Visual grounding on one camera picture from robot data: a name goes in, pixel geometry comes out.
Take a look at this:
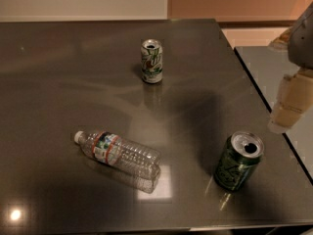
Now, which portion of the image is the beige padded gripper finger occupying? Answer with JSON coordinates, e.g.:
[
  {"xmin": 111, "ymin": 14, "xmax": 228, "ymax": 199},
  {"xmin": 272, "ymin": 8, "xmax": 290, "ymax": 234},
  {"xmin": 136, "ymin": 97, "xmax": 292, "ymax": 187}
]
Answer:
[{"xmin": 268, "ymin": 68, "xmax": 313, "ymax": 133}]

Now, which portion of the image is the white 7up soda can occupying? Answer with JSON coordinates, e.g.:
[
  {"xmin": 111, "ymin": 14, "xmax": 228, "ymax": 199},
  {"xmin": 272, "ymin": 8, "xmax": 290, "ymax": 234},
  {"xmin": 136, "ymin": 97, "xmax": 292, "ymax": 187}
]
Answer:
[{"xmin": 141, "ymin": 39, "xmax": 163, "ymax": 84}]

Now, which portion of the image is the clear plastic water bottle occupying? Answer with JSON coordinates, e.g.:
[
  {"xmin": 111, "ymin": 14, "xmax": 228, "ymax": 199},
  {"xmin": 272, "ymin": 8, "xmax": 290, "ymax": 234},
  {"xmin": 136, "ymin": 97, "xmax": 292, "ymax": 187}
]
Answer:
[{"xmin": 74, "ymin": 131, "xmax": 160, "ymax": 180}]

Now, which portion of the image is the green soda can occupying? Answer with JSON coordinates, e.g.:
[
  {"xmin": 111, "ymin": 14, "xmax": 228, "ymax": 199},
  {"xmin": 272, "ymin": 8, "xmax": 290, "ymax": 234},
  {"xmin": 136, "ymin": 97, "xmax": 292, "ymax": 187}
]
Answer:
[{"xmin": 213, "ymin": 131, "xmax": 264, "ymax": 192}]

